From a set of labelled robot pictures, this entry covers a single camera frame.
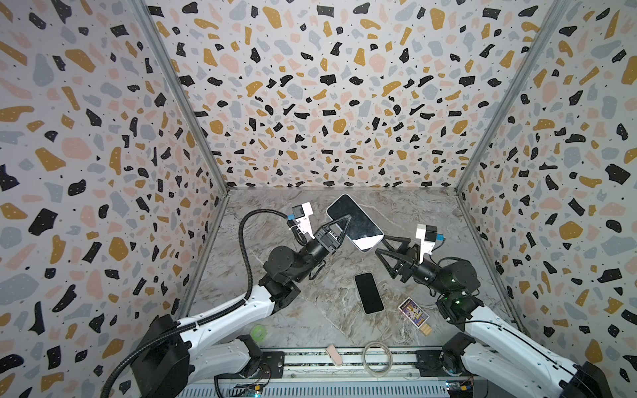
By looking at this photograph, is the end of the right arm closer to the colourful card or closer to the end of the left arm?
the end of the left arm

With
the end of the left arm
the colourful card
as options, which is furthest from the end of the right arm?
the colourful card

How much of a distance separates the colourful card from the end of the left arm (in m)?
0.42

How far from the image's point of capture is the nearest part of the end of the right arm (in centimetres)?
59

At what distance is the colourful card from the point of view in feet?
2.72

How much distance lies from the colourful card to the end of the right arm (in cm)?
28
